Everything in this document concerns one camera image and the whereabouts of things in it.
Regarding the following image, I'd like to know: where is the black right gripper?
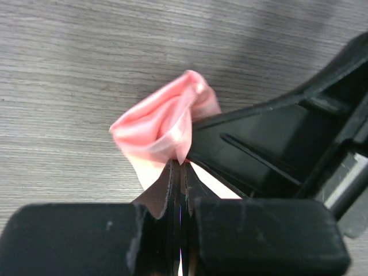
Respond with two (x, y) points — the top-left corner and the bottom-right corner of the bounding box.
(189, 32), (367, 239)

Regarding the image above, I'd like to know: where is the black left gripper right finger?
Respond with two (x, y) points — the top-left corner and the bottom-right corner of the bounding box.
(181, 163), (351, 275)

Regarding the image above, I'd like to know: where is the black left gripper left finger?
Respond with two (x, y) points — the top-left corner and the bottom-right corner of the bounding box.
(1, 160), (180, 275)

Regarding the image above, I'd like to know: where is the pink satin napkin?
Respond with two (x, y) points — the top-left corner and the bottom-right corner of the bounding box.
(109, 70), (241, 276)

